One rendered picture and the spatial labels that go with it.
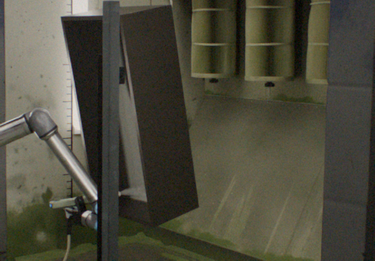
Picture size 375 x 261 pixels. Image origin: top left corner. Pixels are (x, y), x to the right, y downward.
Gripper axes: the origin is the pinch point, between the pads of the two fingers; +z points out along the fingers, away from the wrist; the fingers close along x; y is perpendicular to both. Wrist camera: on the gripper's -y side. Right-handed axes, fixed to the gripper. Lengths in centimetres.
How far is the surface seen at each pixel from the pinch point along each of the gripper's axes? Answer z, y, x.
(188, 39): 61, -91, 149
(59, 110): 62, -47, 34
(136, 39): -47, -100, 16
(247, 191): -29, 6, 123
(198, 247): -7, 47, 98
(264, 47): -36, -90, 129
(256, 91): 2, -55, 164
